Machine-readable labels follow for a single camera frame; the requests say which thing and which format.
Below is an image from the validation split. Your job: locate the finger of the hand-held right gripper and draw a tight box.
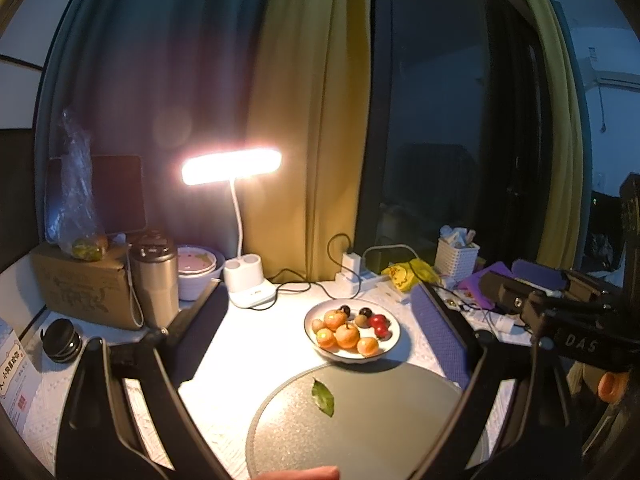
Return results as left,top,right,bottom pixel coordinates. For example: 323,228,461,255
479,270,601,317
510,258,601,296

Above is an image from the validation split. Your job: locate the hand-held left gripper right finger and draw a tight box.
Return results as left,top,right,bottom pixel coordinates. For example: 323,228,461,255
410,280,586,480

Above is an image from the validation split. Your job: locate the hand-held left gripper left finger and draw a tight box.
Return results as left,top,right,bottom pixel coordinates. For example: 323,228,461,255
55,280,231,480

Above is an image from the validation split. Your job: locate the mandarin orange with stem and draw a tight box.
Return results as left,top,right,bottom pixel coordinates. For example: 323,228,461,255
335,322,361,350

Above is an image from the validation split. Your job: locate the white dish with dark rim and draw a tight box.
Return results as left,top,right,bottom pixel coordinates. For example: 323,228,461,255
303,298,402,365

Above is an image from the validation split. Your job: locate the large grey plate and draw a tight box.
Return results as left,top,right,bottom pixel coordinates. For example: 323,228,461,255
245,362,491,480

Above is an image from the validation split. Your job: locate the person's left hand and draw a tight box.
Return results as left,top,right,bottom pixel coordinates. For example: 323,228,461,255
260,466,342,480

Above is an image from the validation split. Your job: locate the purple paper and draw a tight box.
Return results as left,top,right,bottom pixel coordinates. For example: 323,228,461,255
457,260,516,311

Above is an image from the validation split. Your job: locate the lavender ribbed bowl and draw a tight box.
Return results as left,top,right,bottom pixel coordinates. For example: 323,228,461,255
177,245,226,302

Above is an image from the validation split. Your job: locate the white flat box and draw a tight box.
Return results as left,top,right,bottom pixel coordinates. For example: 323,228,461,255
375,280,416,305

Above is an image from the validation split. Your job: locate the white perforated basket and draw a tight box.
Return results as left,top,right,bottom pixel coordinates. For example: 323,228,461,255
434,237,481,281

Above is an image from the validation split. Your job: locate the steel thermos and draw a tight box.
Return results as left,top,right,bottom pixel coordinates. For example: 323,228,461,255
127,230,181,331

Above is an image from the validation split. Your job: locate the white desk lamp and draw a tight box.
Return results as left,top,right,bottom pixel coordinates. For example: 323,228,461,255
181,147,281,311

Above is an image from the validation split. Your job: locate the pink patterned plate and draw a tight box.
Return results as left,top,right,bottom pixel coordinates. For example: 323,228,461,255
177,246,218,276

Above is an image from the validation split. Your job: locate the yellow duck bag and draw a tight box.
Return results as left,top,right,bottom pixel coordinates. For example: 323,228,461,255
382,259,441,293

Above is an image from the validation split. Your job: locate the white blue packet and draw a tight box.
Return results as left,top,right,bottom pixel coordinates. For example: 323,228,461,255
440,225,476,248

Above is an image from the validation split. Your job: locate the white power strip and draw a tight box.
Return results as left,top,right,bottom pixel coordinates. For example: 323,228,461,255
334,271,391,292

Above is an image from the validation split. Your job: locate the cardboard box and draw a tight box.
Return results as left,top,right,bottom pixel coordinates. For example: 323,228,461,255
31,245,136,332

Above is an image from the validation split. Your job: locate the green leaf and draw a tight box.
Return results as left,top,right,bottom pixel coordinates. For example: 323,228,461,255
311,377,336,418

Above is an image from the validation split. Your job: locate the yellow curtain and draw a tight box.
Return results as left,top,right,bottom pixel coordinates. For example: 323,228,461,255
240,0,373,283
507,0,586,273

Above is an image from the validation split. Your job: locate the black round lens cap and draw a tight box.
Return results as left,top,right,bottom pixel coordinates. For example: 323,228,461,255
40,317,83,365

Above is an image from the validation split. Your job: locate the clear plastic bag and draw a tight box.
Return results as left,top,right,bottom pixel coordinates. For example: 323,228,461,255
45,107,110,261

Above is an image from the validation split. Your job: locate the dark glass window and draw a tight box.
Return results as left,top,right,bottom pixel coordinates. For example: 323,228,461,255
355,0,551,273

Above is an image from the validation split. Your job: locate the white printed box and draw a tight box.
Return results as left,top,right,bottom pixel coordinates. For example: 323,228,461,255
0,317,43,436

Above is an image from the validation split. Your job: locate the white air conditioner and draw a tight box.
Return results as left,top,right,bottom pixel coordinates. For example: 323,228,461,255
582,67,640,89

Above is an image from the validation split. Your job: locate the teal curtain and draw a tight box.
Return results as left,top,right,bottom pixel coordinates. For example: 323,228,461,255
37,0,281,261

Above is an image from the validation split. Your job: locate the thin black cable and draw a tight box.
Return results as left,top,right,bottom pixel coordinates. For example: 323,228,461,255
414,259,453,292

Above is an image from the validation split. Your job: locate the white cable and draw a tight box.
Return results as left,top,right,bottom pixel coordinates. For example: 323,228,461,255
361,243,423,263

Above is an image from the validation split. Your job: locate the black lamp cable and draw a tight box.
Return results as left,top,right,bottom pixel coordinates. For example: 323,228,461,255
272,270,361,306

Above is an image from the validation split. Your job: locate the black charger cable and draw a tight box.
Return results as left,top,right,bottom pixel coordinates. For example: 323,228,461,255
327,232,354,262

